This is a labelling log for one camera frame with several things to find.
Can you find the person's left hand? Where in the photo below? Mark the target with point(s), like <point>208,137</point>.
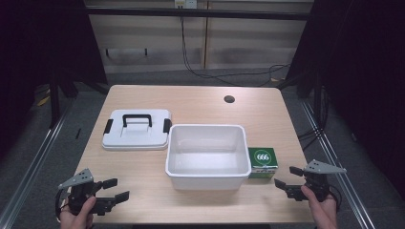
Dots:
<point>76,218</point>

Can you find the metal floor rail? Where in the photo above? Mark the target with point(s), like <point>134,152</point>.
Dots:
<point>28,171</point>
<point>337,165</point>

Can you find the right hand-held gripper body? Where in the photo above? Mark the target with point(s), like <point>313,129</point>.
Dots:
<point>316,178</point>

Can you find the green cardboard box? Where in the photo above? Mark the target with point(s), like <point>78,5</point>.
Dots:
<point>262,160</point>

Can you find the person's right hand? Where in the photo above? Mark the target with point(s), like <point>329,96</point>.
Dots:
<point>321,210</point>

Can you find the black curtain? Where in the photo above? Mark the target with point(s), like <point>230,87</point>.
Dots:
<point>38,44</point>
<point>366,79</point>

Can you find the white plastic storage bin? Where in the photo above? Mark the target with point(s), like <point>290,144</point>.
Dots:
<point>207,159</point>

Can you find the yellow floor tape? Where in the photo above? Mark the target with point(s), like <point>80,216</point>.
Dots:
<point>43,101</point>

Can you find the white wall power outlet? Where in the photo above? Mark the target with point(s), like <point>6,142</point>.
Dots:
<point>186,3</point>

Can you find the black horizontal metal bar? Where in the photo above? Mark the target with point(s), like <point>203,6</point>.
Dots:
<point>197,13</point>

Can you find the black metal stand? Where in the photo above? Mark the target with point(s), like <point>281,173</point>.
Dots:
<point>54,105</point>

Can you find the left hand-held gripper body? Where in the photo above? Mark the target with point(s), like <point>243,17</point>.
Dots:
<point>79,191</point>

